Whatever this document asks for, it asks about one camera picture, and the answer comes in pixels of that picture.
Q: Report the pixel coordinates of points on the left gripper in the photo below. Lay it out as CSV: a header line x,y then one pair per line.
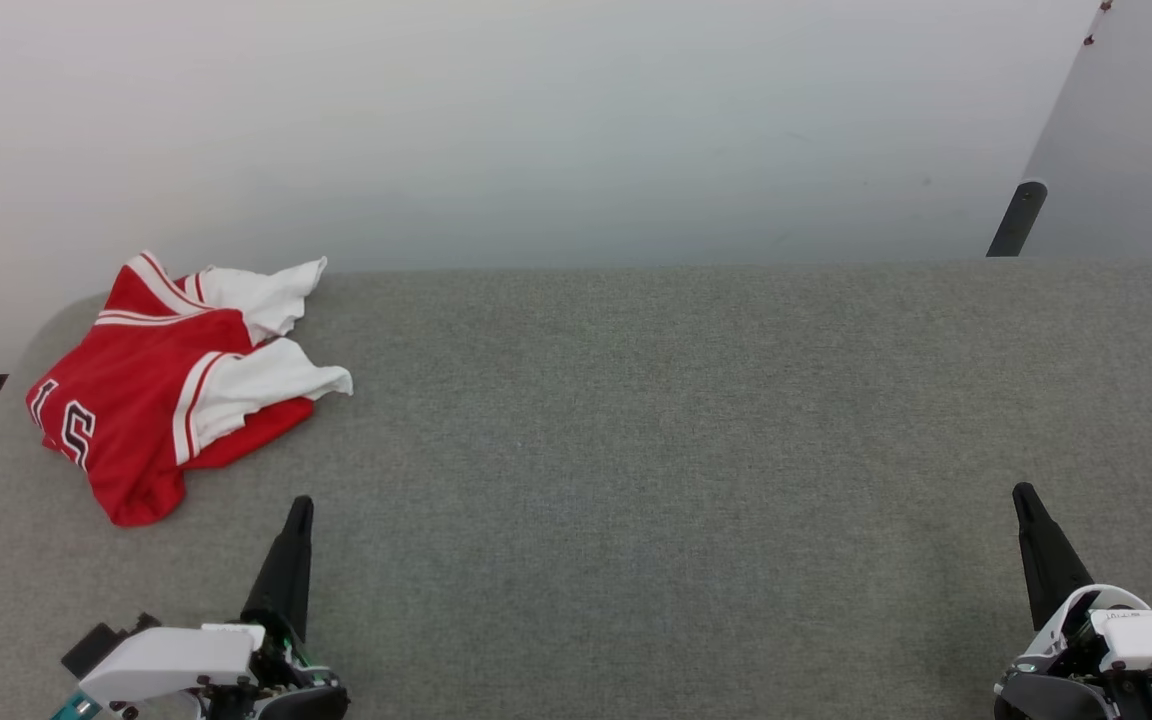
x,y
286,690

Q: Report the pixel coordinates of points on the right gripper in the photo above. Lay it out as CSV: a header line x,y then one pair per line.
x,y
1066,690

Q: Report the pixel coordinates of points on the red and white jersey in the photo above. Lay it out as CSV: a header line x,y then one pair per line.
x,y
136,400

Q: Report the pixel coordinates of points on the grey flat panel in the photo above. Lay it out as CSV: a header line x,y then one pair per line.
x,y
1136,130

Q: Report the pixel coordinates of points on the black metal post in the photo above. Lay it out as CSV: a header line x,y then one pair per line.
x,y
1018,218

